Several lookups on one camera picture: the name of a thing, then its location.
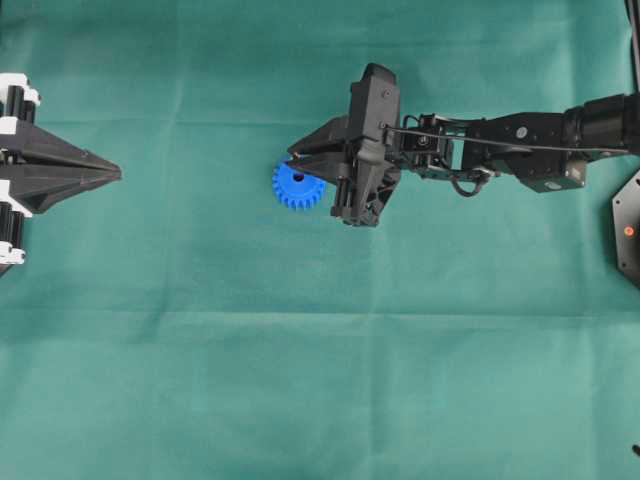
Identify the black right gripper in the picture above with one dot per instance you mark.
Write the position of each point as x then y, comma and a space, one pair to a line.
364, 177

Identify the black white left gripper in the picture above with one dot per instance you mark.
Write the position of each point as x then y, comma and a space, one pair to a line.
34, 190

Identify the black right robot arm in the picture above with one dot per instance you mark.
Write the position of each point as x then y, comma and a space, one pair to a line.
546, 152

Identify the blue plastic gear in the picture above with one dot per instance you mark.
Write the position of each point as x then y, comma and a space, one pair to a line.
296, 190

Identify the green cloth mat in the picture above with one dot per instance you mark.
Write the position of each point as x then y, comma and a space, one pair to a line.
182, 324

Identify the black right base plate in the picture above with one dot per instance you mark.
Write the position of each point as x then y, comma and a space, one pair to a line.
625, 206

